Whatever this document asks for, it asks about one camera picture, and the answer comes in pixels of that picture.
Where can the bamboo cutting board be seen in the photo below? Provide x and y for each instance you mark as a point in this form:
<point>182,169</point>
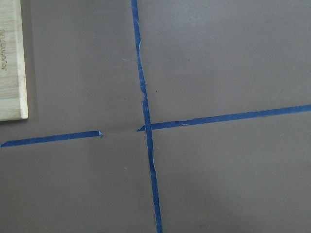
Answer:
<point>13,90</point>

